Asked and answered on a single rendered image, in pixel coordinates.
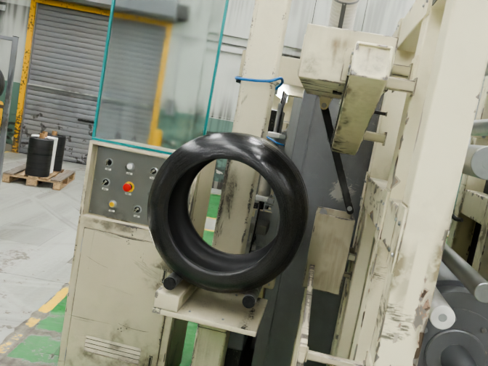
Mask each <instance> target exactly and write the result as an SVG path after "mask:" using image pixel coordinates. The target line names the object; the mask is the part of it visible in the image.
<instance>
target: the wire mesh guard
mask: <svg viewBox="0 0 488 366"><path fill-rule="evenodd" d="M313 281H314V265H313V264H310V267H309V277H308V283H307V288H305V291H304V297H303V301H302V305H301V312H300V316H299V320H298V327H297V331H296V337H295V341H294V345H293V351H292V355H291V359H290V366H304V360H305V356H306V350H307V344H308V336H309V321H310V312H311V304H312V289H313Z"/></svg>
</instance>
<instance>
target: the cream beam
mask: <svg viewBox="0 0 488 366"><path fill-rule="evenodd" d="M358 41H362V42H367V43H372V44H380V45H386V46H392V47H393V48H394V52H393V56H392V61H391V68H390V73H389V77H391V72H392V69H393V65H394V58H395V55H396V51H397V44H398V41H399V38H398V37H394V36H385V35H381V34H375V33H366V32H362V31H356V30H347V29H343V28H334V27H329V26H324V25H315V24H310V23H309V24H308V25H307V29H306V34H305V35H304V42H303V46H302V50H301V58H300V62H299V66H298V77H299V79H300V81H301V83H302V85H303V87H304V89H305V91H306V93H307V94H315V95H318V94H321V95H326V96H331V97H333V98H336V99H340V98H341V95H337V94H333V90H335V91H337V92H342V93H343V88H344V85H345V81H346V74H347V70H348V66H349V65H350V63H351V57H352V56H353V55H352V54H351V52H353V51H354V48H355V45H356V43H357V42H358Z"/></svg>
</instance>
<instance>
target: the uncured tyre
mask: <svg viewBox="0 0 488 366"><path fill-rule="evenodd" d="M216 159H230V160H236V161H239V162H241V163H244V164H246V165H248V166H250V167H251V168H253V169H255V170H256V171H257V172H259V173H260V174H261V175H262V176H263V177H264V178H265V179H266V181H267V182H268V183H269V185H270V187H271V188H272V190H273V192H274V194H275V196H276V198H277V203H278V206H279V211H280V225H279V229H278V233H277V236H276V237H275V238H274V239H273V240H272V241H271V242H270V243H269V244H267V245H266V246H264V247H263V248H261V249H259V250H257V251H254V252H251V253H244V254H233V253H226V252H223V251H220V250H218V249H216V248H214V247H212V246H211V245H209V244H208V243H207V242H206V241H205V240H204V239H203V238H202V237H201V236H200V235H199V234H198V233H197V231H196V230H195V228H194V226H193V224H192V221H191V218H190V214H189V208H188V199H189V193H190V188H191V186H192V183H193V182H194V180H195V177H196V176H197V175H198V174H199V172H200V171H201V170H202V169H203V168H204V167H205V166H207V165H208V164H209V163H211V162H212V161H214V160H216ZM308 218H309V199H308V195H307V191H306V186H305V184H304V180H303V178H302V176H301V174H300V172H299V170H298V169H297V167H296V165H295V164H294V162H293V161H292V160H291V159H290V158H289V157H288V156H287V155H286V154H285V153H284V152H283V151H282V150H281V149H280V148H279V147H277V146H276V145H274V144H272V143H271V142H269V141H267V140H265V139H262V138H261V137H257V136H254V135H252V134H245V133H238V132H219V133H212V134H207V135H203V136H201V137H197V138H195V139H192V140H190V141H188V142H187V143H185V144H183V145H182V146H181V147H179V148H178V149H177V150H175V151H174V152H173V153H172V154H171V155H170V156H169V157H168V158H167V159H166V160H165V162H164V163H163V165H162V166H161V167H160V169H159V170H158V172H157V174H156V176H155V178H154V181H153V183H152V187H151V189H150V194H149V198H148V202H147V221H148V227H149V230H150V232H151V235H152V238H153V241H154V244H155V248H156V249H157V251H158V253H159V254H160V257H161V258H162V259H163V260H164V262H165V263H166V264H167V265H168V267H169V268H170V269H171V270H172V271H173V272H174V273H176V274H177V275H178V276H179V277H181V278H182V279H183V280H185V281H187V282H188V283H190V284H192V285H194V286H196V287H198V288H201V289H203V290H208V291H212V292H216V293H240V292H245V291H249V290H253V289H256V288H259V287H261V286H263V285H266V284H267V283H268V282H271V281H272V280H273V279H275V278H276V277H278V276H279V275H280V274H281V273H282V272H284V271H285V270H286V268H287V267H288V266H289V265H290V263H291V262H292V261H293V260H294V258H295V257H296V255H297V253H298V251H299V249H300V247H301V244H302V242H303V240H304V235H305V232H306V226H307V222H308Z"/></svg>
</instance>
